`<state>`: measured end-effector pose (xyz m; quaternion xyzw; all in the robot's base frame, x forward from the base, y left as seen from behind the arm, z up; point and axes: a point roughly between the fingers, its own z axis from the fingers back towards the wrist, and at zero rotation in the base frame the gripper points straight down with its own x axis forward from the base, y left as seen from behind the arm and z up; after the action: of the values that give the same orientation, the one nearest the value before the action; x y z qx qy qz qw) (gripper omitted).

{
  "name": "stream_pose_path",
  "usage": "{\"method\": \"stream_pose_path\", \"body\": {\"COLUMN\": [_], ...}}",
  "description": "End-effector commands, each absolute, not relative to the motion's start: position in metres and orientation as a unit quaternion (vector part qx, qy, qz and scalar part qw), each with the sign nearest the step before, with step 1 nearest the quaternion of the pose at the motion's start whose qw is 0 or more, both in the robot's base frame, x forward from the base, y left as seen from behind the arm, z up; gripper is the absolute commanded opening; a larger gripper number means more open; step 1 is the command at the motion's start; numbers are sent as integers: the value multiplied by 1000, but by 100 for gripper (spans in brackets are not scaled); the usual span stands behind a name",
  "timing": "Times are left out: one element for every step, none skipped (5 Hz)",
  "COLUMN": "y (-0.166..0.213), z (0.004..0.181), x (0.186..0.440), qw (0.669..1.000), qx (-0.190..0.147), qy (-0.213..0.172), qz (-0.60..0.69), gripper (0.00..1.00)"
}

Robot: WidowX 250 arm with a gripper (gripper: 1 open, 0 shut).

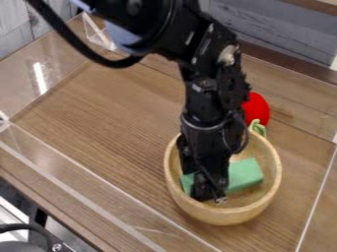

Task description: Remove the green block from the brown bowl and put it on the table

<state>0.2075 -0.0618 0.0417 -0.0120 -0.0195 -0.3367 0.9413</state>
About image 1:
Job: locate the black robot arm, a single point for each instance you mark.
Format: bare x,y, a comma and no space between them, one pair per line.
176,29

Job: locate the brown wooden bowl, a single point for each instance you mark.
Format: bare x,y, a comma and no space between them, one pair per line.
246,202

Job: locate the green rectangular block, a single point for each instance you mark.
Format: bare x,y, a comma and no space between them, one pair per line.
244,174

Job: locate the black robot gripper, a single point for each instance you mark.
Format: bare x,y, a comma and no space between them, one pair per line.
206,147

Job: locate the red plush strawberry toy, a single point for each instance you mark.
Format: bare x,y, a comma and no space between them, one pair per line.
256,113

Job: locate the clear acrylic corner bracket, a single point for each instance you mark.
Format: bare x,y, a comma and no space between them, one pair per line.
95,34

